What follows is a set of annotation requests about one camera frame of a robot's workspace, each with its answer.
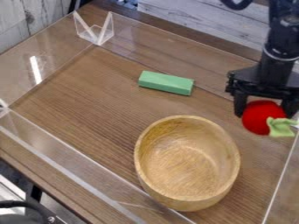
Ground wooden bowl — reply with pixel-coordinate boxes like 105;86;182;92
134;115;240;212

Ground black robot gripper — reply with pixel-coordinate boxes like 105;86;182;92
225;46;299;118

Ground red plush strawberry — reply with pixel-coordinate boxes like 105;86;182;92
241;100;299;137

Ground clear acrylic corner bracket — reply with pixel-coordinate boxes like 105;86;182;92
72;12;114;46

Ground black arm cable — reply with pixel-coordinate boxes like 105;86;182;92
218;0;254;11

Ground clear acrylic tray wall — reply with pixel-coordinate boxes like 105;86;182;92
0;100;194;224

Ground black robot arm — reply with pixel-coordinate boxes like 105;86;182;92
225;0;299;118

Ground black metal table bracket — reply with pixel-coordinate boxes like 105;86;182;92
25;184;68;224

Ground green rectangular block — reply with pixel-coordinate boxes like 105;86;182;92
137;71;193;95

